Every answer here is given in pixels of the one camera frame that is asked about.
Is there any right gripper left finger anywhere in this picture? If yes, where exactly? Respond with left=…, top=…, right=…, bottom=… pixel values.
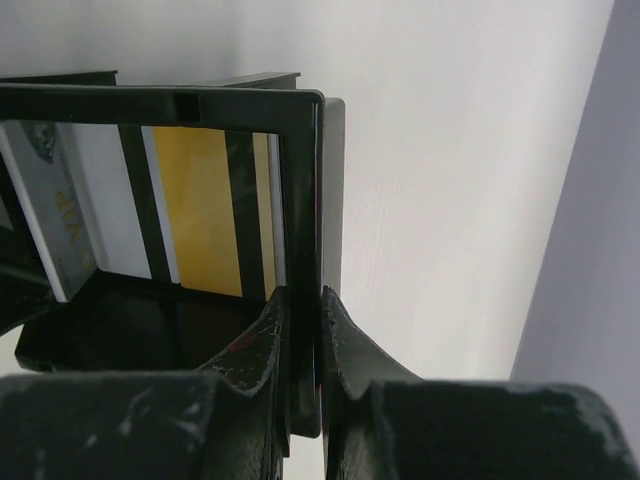
left=1, top=287, right=290, bottom=479

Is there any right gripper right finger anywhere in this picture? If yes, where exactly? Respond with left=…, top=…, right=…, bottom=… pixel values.
left=320, top=288, right=639, bottom=479

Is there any black plastic card box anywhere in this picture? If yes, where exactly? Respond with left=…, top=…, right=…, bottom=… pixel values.
left=1, top=80, right=345, bottom=438

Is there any gold credit card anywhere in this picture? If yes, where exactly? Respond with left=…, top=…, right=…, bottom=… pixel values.
left=142, top=127, right=285, bottom=300

